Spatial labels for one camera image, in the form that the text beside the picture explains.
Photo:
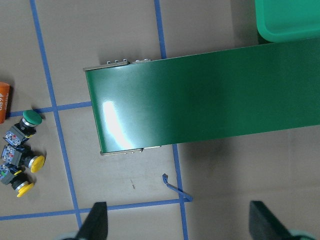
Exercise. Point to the green plastic tray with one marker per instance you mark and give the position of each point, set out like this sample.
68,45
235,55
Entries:
287,20

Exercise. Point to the yellow push button upper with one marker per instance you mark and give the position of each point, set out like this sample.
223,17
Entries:
22,156

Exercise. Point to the green conveyor belt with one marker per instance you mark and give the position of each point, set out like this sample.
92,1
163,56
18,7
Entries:
243,91

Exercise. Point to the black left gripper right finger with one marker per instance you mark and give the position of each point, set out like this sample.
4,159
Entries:
263,224

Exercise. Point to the yellow push button lower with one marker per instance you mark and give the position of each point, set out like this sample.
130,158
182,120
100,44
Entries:
15,176

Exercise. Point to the yellow push button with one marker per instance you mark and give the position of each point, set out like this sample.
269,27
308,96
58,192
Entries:
22,156
15,176

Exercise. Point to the green mushroom push button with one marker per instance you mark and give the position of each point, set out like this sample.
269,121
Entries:
21,132

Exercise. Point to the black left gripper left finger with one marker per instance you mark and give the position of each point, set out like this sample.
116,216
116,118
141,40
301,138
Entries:
95,226

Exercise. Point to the orange cylinder marked 4680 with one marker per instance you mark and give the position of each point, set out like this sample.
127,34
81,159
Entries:
4,97

